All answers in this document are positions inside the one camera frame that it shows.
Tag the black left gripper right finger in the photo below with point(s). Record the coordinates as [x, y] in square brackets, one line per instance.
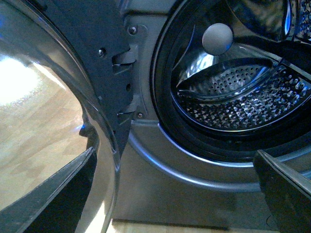
[287, 193]

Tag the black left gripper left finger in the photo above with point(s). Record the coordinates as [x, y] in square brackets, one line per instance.
[55, 206]

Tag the washing machine door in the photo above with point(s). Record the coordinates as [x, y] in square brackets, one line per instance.
[60, 96]

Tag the silver front-load washing machine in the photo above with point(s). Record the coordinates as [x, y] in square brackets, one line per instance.
[163, 183]

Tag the black rubber door gasket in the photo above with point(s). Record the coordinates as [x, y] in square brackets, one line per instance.
[289, 135]

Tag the steel perforated drum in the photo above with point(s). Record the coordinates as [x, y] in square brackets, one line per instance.
[265, 75]

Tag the grey round drum hub cap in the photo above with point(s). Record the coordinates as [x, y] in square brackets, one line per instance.
[217, 39]

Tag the grey metal door hinge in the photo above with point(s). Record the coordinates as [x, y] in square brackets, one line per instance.
[131, 61]

